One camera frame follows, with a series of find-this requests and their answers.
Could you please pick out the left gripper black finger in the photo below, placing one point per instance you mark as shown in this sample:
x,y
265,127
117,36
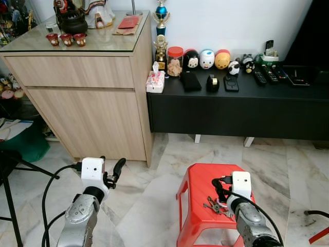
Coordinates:
x,y
103,158
120,167

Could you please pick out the bunch of keys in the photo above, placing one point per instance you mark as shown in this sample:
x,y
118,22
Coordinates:
x,y
215,206

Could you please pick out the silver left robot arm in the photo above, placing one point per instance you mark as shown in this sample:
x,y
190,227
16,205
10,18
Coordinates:
x,y
79,221

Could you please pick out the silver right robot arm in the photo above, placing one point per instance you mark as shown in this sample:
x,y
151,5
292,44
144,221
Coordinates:
x,y
253,224

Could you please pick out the red plastic stool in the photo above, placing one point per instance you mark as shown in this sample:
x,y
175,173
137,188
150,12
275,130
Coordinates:
x,y
200,182

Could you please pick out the light wooden cabinet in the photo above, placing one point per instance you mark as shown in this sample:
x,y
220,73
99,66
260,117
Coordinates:
x,y
82,103

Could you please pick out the green bag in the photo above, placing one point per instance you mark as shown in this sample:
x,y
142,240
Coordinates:
x,y
25,146

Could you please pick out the black low TV console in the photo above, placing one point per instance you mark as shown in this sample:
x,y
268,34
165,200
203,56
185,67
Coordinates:
x,y
236,110

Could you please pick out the black metal stand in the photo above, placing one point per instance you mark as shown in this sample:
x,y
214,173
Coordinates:
x,y
10,159

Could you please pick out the pink white tissue pack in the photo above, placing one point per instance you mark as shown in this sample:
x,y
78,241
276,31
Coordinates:
x,y
155,81

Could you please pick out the black wallet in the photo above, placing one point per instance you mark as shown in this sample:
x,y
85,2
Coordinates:
x,y
190,81

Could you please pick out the black tape dispenser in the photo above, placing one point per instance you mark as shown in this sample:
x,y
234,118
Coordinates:
x,y
213,84

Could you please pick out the clear jar with red lid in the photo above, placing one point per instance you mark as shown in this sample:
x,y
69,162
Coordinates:
x,y
175,63

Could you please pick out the small white black plush toy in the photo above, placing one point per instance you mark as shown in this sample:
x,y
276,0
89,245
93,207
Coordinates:
x,y
234,68

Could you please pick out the orange round plush toy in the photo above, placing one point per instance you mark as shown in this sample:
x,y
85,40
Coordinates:
x,y
222,60

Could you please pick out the white round plush toy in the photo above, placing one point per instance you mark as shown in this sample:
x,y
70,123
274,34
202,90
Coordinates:
x,y
207,59

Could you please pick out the red packet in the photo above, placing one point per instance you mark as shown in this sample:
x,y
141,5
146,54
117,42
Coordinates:
x,y
128,22

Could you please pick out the black flat tray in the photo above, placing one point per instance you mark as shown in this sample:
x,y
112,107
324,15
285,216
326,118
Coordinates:
x,y
297,76

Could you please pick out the white robed figurine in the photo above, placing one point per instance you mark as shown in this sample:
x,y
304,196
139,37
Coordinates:
x,y
100,13

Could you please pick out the green white desk holder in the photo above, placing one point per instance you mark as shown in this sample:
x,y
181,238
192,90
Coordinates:
x,y
268,55

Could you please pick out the metal lamp pole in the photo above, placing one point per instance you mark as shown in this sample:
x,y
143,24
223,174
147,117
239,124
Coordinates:
x,y
134,7

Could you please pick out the blue trophy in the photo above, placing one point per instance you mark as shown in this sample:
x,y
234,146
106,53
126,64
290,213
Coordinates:
x,y
161,13

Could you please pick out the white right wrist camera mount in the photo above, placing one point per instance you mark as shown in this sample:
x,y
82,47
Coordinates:
x,y
242,184

